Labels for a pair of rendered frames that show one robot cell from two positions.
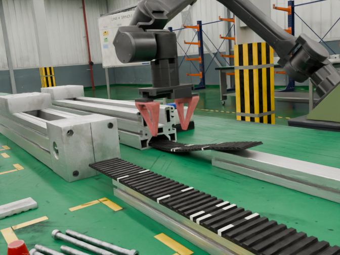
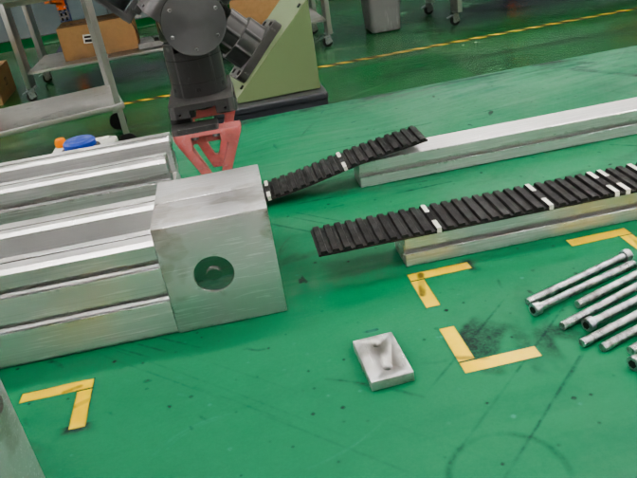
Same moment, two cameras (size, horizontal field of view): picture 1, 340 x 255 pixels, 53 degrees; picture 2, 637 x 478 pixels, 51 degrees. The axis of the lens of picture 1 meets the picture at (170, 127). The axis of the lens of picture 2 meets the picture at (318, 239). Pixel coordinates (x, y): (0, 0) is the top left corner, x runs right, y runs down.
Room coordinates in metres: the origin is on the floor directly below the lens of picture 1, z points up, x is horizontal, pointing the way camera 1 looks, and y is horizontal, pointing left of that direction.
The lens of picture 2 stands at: (0.29, 0.57, 1.08)
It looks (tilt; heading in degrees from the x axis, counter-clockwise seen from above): 27 degrees down; 300
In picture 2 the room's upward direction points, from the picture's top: 9 degrees counter-clockwise
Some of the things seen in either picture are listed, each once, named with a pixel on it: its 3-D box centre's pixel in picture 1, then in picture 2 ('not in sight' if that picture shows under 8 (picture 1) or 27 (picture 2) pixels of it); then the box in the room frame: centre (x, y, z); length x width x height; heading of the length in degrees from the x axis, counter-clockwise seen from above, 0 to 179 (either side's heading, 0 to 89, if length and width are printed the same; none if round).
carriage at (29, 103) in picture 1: (24, 106); not in sight; (0.98, 0.41, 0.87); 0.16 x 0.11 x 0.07; 34
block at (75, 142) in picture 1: (90, 143); (219, 238); (0.62, 0.15, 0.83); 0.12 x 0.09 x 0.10; 124
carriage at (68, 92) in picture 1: (62, 95); not in sight; (1.29, 0.39, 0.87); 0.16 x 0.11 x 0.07; 34
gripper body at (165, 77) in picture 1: (165, 77); (196, 72); (0.72, 0.00, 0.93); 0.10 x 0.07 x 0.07; 124
